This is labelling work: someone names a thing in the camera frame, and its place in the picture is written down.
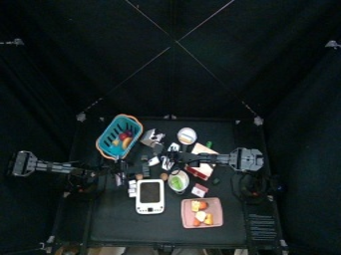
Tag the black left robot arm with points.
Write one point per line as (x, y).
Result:
(49, 166)

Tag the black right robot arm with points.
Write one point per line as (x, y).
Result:
(236, 158)

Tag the silver pot with green contents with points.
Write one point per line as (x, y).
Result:
(178, 182)

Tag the black white striped toy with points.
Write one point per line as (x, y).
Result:
(168, 163)

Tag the small white toy piece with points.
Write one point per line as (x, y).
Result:
(154, 161)

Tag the brown round toy ball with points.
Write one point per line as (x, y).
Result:
(140, 176)
(164, 176)

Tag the tan wooden cutting board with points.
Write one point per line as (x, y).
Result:
(204, 148)

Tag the red flat box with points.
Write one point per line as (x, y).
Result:
(201, 171)

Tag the yellow toy banana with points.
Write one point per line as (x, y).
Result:
(128, 142)

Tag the small green toy vegetable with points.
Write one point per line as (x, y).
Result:
(209, 144)

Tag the grey white toy carton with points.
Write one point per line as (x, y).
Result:
(152, 137)

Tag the white round plate with food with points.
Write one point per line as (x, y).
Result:
(186, 135)

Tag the small yellow toy fruit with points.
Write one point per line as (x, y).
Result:
(116, 142)

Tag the white toy tablet dark screen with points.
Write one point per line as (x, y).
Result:
(150, 196)

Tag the red toy apple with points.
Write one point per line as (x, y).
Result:
(126, 134)

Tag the teal basket with orange rim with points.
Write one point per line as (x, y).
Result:
(120, 136)

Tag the small red white box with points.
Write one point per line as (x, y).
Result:
(200, 190)

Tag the yellow toy food block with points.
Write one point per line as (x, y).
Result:
(196, 205)

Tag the pink square tray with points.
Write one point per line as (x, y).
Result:
(202, 212)

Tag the white toy egg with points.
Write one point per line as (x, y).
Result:
(201, 216)

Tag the red orange toy food piece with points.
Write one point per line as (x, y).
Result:
(197, 222)

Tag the yellow orange toy wedge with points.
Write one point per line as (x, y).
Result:
(209, 219)

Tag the grey frame corner bracket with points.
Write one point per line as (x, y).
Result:
(81, 116)
(259, 120)

